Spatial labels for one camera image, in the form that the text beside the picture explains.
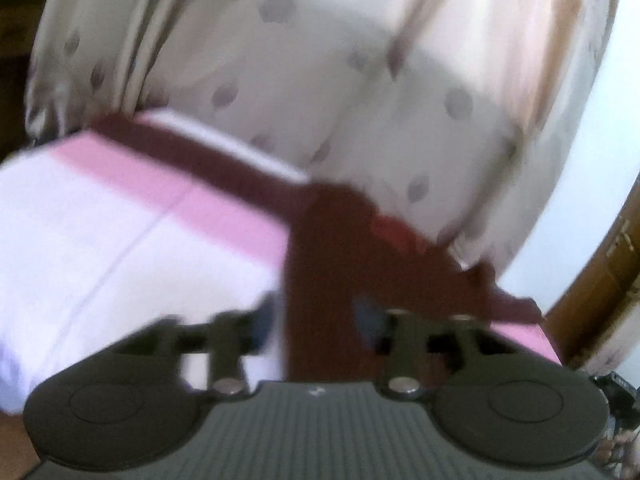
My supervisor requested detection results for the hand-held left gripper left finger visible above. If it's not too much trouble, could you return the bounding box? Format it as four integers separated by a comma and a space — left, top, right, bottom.
142, 294, 281, 402

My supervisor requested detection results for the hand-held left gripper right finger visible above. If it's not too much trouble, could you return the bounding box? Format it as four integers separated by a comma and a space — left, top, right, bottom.
352, 296, 501, 402

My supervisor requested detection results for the dark red garment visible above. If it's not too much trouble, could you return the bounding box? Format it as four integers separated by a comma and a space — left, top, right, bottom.
95, 112, 543, 396

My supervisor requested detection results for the pink checked bedsheet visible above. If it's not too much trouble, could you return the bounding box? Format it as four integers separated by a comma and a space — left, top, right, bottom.
0, 110, 563, 417

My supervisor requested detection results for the leaf print curtain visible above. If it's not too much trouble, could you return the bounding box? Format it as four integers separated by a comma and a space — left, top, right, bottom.
22, 0, 622, 272

